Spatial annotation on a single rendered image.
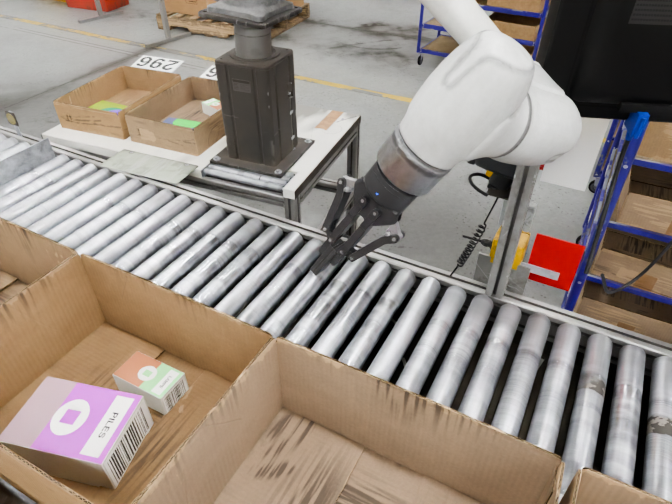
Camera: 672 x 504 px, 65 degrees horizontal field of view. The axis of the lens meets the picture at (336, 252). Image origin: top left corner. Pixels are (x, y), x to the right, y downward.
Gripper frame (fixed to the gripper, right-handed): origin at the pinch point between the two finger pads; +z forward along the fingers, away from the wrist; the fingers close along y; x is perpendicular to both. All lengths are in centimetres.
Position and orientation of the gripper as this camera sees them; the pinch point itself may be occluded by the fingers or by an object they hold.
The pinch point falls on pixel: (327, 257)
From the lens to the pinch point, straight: 84.8
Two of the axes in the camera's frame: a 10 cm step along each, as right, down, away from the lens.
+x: -5.5, 3.7, -7.5
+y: -6.6, -7.4, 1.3
